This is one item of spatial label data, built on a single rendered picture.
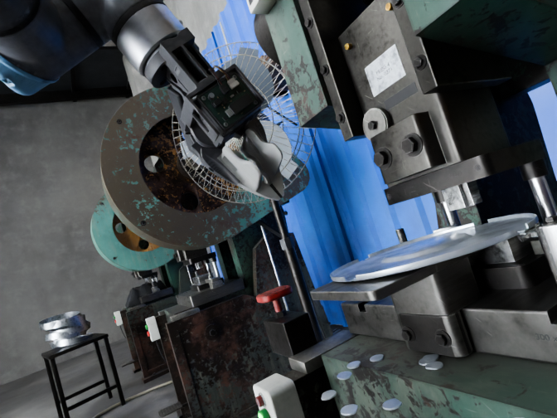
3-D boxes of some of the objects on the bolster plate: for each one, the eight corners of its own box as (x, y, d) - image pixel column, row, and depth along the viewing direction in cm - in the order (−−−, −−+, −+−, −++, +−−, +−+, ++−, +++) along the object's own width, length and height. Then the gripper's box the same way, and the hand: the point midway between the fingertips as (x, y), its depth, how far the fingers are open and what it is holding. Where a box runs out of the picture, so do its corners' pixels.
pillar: (465, 251, 69) (440, 181, 70) (455, 253, 71) (431, 183, 72) (472, 248, 70) (448, 178, 71) (462, 250, 72) (438, 182, 73)
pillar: (564, 240, 54) (530, 151, 55) (547, 242, 56) (515, 156, 57) (570, 236, 56) (538, 149, 56) (554, 238, 57) (523, 153, 58)
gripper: (136, 53, 37) (272, 212, 39) (204, 13, 40) (326, 162, 42) (138, 92, 45) (250, 223, 47) (195, 56, 48) (298, 180, 50)
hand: (273, 191), depth 47 cm, fingers closed
